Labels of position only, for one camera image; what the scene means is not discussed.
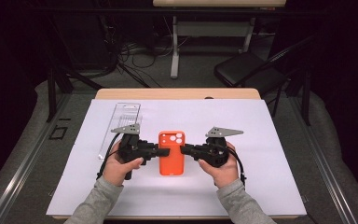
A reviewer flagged white table cover sheet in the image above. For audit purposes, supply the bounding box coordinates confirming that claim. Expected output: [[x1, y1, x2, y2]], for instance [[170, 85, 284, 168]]
[[46, 98, 308, 217]]

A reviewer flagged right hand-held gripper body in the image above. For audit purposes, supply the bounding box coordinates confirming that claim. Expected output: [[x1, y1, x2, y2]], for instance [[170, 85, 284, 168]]
[[193, 126, 244, 168]]

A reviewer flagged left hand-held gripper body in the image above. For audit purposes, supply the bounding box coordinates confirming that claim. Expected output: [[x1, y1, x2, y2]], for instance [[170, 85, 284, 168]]
[[111, 123, 157, 181]]

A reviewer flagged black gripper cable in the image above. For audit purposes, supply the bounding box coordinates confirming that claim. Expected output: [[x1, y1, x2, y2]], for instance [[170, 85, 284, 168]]
[[96, 141, 121, 181], [227, 146, 248, 189]]

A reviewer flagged person's right hand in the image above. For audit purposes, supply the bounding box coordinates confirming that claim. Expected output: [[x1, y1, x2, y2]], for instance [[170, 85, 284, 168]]
[[198, 141, 241, 189]]

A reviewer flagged black folding chair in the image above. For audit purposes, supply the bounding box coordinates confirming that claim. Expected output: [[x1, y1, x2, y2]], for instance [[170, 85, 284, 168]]
[[213, 34, 316, 118]]

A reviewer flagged person's left hand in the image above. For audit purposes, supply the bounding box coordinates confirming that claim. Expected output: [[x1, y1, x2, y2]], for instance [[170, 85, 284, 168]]
[[102, 141, 145, 187]]

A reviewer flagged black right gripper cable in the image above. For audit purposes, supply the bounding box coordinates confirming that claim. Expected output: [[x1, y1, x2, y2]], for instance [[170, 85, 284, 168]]
[[227, 146, 248, 189]]

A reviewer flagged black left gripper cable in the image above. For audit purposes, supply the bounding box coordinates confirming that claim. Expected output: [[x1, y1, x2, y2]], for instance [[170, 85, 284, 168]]
[[96, 141, 121, 181]]

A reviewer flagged black horizontal bar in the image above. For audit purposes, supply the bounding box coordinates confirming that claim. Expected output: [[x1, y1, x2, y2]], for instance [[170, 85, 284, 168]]
[[27, 7, 327, 17]]

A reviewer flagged clear plastic rack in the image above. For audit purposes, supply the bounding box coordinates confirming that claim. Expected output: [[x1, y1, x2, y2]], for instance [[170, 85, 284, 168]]
[[98, 102, 144, 161]]

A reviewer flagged black metal stand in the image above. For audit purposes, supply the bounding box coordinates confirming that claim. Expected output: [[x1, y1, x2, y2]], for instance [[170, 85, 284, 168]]
[[285, 62, 312, 127], [45, 15, 105, 123]]

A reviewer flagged orange phone case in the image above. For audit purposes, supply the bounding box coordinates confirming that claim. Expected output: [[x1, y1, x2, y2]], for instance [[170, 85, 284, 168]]
[[158, 130, 186, 177]]

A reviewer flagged tangle of floor cables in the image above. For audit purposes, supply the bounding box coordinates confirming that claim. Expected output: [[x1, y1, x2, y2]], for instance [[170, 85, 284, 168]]
[[105, 18, 181, 89]]

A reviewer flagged white-legged desk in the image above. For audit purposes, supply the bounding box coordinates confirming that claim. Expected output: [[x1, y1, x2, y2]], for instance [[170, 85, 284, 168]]
[[152, 0, 286, 79]]

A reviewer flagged aluminium floor rail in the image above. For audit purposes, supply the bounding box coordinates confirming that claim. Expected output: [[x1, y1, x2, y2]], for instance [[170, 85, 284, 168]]
[[0, 92, 73, 224], [287, 96, 358, 224]]

